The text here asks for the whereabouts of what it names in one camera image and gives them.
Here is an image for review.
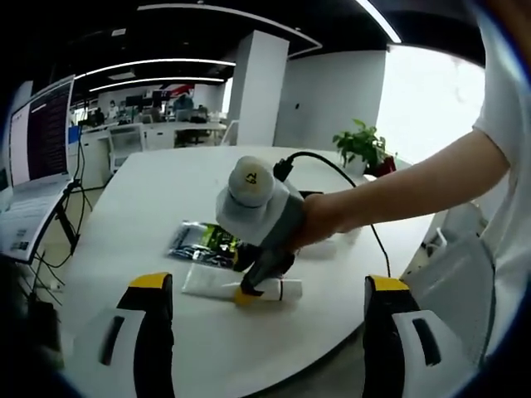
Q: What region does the white skincare tube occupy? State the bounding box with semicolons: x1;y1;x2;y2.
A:
181;263;304;303

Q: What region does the long ceiling light strip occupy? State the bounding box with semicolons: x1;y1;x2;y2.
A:
74;58;236;80
354;0;402;44
89;75;228;93

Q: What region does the black laptop stand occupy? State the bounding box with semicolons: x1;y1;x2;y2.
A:
52;181;86;255

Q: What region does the green potted plant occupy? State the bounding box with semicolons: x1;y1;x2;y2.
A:
333;119;387;175

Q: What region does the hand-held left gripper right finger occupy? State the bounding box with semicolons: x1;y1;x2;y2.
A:
362;274;478;398

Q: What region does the person's white shirt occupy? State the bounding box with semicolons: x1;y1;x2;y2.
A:
472;0;531;362

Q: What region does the grey mesh office chair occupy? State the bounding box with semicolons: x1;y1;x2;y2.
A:
400;202;499;370

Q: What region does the green black sachet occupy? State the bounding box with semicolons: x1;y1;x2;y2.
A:
194;223;242;271

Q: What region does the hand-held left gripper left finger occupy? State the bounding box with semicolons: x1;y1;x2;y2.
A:
61;272;176;398

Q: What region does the large bright window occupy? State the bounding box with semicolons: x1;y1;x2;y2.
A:
375;43;487;167

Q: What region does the thick black plug cable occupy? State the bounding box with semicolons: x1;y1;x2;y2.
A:
272;151;392;278

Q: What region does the blue grey sachet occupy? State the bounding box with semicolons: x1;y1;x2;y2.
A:
168;221;208;262

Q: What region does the blue panel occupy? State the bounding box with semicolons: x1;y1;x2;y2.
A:
68;126;82;157

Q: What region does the open silver laptop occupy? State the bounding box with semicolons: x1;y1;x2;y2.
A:
0;74;76;265

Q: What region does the row of white office desks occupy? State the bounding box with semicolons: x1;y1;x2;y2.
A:
80;118;229;167

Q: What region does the white square column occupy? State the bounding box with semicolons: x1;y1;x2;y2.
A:
230;29;290;147

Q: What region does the white background chair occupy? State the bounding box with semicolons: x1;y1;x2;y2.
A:
223;119;242;147

